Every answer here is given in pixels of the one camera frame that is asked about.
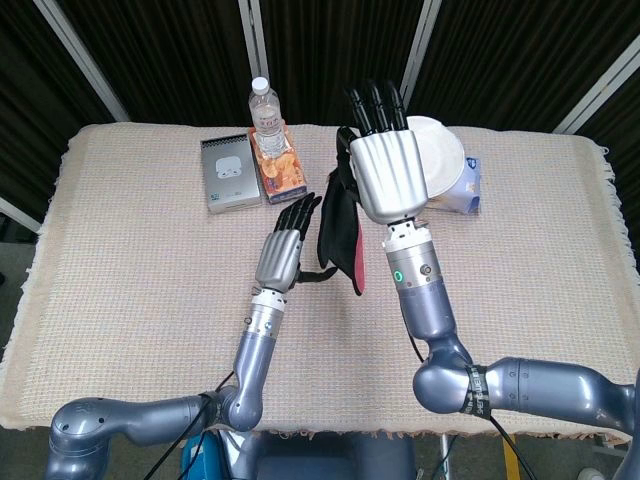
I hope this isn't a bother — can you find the silver earbuds box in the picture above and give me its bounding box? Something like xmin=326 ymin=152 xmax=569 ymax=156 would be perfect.
xmin=200 ymin=134 xmax=263 ymax=215

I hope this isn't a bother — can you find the bright blue base part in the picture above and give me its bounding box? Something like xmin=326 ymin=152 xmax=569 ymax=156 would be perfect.
xmin=178 ymin=430 xmax=222 ymax=480

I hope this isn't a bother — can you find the white round paper plate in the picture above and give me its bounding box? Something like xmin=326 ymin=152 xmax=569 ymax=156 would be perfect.
xmin=407 ymin=115 xmax=466 ymax=198

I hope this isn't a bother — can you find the metal table leg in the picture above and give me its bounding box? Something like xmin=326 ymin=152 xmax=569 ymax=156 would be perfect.
xmin=438 ymin=433 xmax=452 ymax=480

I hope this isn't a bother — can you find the purple tissue pack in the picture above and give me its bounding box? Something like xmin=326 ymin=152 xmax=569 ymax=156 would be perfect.
xmin=428 ymin=155 xmax=482 ymax=217

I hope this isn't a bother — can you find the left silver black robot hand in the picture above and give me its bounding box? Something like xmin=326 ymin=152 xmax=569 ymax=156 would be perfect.
xmin=254 ymin=192 xmax=339 ymax=292

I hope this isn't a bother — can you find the clear plastic water bottle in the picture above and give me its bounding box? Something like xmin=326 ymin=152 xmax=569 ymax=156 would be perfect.
xmin=248 ymin=76 xmax=287 ymax=156

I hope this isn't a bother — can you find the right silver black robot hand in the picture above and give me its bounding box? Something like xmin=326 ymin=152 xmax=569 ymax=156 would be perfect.
xmin=344 ymin=78 xmax=430 ymax=225

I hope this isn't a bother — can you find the black printed right arm strap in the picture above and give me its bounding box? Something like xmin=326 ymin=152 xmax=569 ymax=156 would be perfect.
xmin=462 ymin=363 xmax=495 ymax=417

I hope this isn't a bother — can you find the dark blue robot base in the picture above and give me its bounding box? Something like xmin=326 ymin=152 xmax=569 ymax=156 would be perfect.
xmin=219 ymin=429 xmax=417 ymax=480

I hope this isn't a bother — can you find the white partition post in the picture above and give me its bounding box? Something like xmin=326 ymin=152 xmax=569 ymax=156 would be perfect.
xmin=552 ymin=47 xmax=640 ymax=135
xmin=0 ymin=195 xmax=42 ymax=234
xmin=392 ymin=0 xmax=443 ymax=122
xmin=238 ymin=0 xmax=272 ymax=101
xmin=33 ymin=0 xmax=131 ymax=123

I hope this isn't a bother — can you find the orange snack box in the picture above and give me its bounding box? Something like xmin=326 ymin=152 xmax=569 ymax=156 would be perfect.
xmin=248 ymin=125 xmax=309 ymax=205

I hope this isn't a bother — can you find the beige woven tablecloth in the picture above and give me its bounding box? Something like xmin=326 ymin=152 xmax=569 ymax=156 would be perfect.
xmin=0 ymin=122 xmax=640 ymax=444

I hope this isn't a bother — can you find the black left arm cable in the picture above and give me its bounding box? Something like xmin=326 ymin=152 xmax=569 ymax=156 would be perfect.
xmin=163 ymin=370 xmax=237 ymax=480

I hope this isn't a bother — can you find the pink cloth black trim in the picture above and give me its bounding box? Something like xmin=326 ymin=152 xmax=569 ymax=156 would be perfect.
xmin=317 ymin=125 xmax=369 ymax=297

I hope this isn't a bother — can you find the black left arm strap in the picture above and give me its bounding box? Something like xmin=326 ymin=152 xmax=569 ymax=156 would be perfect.
xmin=198 ymin=391 xmax=222 ymax=426

